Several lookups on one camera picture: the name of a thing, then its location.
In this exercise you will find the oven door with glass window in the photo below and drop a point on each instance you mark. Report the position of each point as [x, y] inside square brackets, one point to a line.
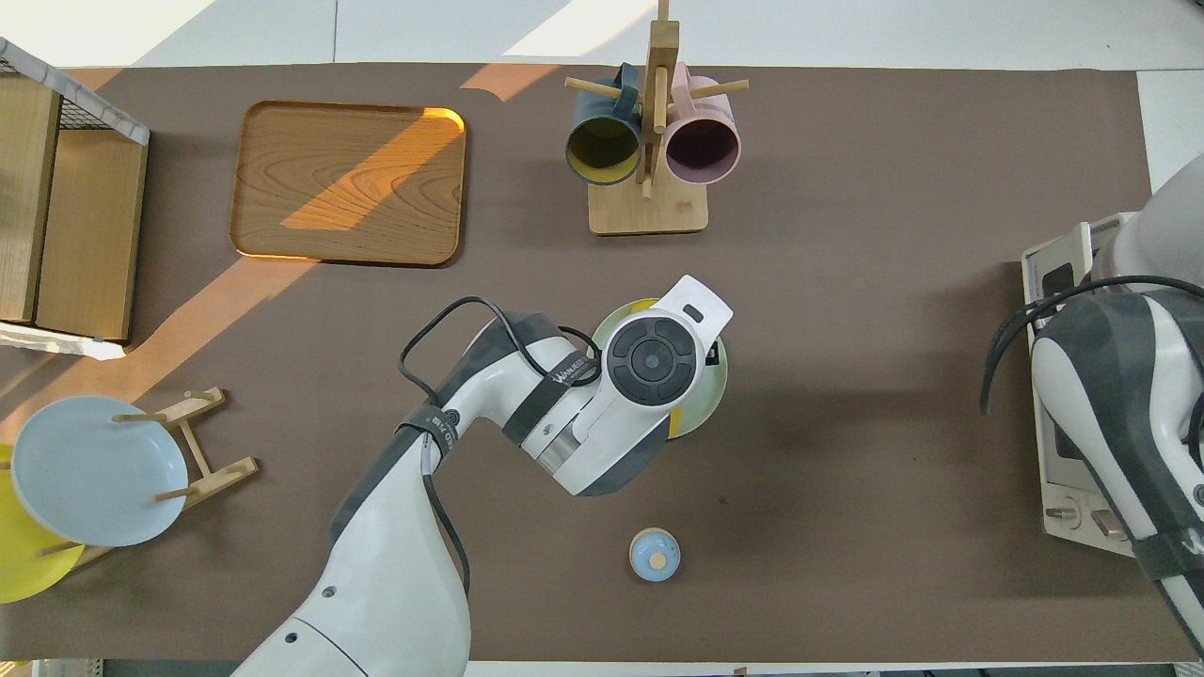
[1053, 246]

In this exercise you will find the yellow plate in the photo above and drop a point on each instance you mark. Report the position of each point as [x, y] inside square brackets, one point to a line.
[19, 564]

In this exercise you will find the silver oven knob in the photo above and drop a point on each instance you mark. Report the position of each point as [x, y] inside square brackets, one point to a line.
[1105, 527]
[1064, 513]

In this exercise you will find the dark teal mug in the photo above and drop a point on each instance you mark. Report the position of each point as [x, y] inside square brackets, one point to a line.
[602, 150]

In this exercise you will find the brown table mat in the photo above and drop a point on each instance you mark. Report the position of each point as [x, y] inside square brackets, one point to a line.
[847, 376]

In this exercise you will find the blue service bell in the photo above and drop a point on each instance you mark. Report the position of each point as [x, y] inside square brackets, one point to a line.
[655, 557]

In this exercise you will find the white toaster oven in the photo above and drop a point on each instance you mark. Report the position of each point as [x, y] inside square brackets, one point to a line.
[1063, 489]

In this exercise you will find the wooden plate rack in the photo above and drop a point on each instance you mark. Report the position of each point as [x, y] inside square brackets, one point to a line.
[202, 461]

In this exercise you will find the pale green plate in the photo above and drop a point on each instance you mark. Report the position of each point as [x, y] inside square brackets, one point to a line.
[704, 404]

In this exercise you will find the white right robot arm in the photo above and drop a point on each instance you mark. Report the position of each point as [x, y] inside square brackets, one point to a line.
[1110, 395]

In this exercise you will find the pink mug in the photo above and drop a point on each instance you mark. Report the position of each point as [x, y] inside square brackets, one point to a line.
[701, 150]

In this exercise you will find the wooden serving tray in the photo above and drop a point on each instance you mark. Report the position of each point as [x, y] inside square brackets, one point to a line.
[348, 183]

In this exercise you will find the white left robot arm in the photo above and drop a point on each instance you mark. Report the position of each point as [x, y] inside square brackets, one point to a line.
[395, 583]

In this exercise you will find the light blue plate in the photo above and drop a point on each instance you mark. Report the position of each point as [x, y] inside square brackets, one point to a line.
[94, 470]

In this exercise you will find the wooden mug tree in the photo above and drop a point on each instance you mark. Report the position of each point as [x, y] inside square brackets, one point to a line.
[649, 212]

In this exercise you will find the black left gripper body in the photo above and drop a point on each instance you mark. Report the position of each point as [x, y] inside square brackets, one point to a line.
[715, 355]

